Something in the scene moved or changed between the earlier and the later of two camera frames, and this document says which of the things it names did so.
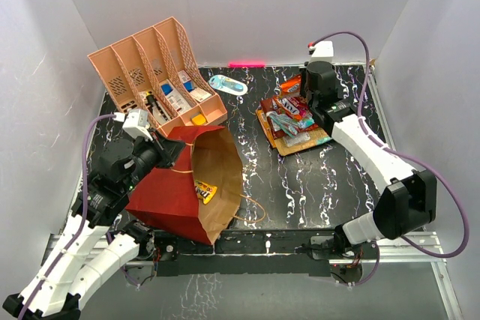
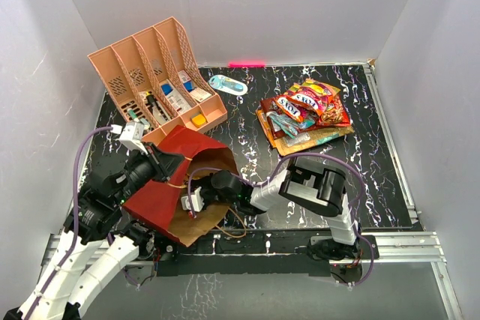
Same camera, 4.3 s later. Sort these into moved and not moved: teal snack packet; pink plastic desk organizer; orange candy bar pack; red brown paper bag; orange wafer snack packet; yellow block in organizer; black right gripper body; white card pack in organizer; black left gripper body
Moved: red brown paper bag; black right gripper body; black left gripper body
Not moved: white card pack in organizer; orange wafer snack packet; yellow block in organizer; orange candy bar pack; teal snack packet; pink plastic desk organizer
